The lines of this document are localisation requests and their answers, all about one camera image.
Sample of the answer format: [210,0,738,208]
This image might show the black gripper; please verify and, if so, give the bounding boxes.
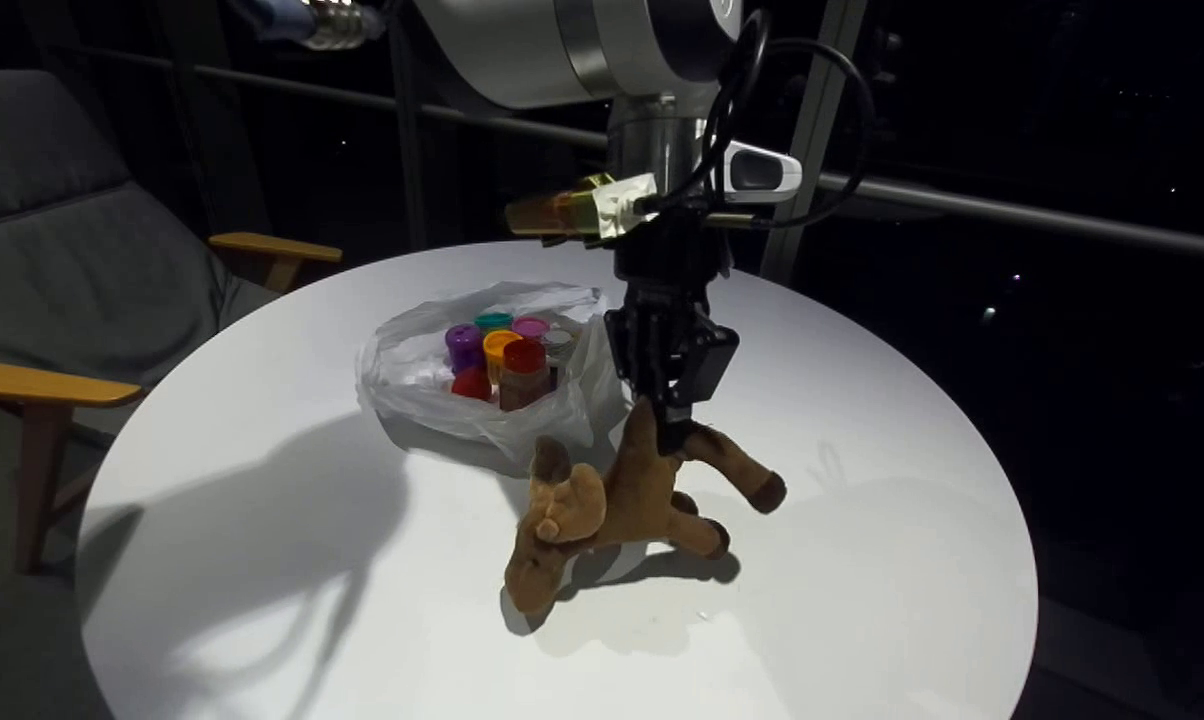
[609,216,742,457]

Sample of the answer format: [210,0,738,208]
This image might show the red-lid spice bottle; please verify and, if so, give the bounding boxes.
[502,339,557,413]

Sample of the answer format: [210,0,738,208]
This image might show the brown plush moose toy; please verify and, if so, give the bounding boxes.
[505,398,787,629]

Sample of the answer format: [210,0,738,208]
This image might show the purple play-dough tub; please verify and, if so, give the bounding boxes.
[444,322,485,370]

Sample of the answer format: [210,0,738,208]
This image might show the orange play-dough tub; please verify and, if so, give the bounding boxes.
[479,326,522,382]

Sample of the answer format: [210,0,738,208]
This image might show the small red-lid container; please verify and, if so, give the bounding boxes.
[454,366,492,398]

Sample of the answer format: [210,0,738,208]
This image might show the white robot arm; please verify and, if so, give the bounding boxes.
[413,0,744,457]

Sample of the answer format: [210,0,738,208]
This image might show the white plastic bag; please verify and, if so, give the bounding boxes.
[361,280,629,475]

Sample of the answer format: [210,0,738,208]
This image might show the pink play-dough tub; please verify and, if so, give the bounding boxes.
[511,317,550,339]

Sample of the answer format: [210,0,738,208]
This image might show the teal play-dough tub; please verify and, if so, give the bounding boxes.
[476,313,511,333]

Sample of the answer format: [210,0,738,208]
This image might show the metal window railing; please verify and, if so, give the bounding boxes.
[48,43,1204,257]

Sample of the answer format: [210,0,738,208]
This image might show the grey armchair wooden arms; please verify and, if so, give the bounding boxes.
[0,66,345,570]

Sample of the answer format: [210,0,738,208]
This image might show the wrist camera on wooden mount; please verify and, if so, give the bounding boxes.
[505,138,806,242]

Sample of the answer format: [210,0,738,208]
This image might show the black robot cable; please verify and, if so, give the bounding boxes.
[651,3,880,233]

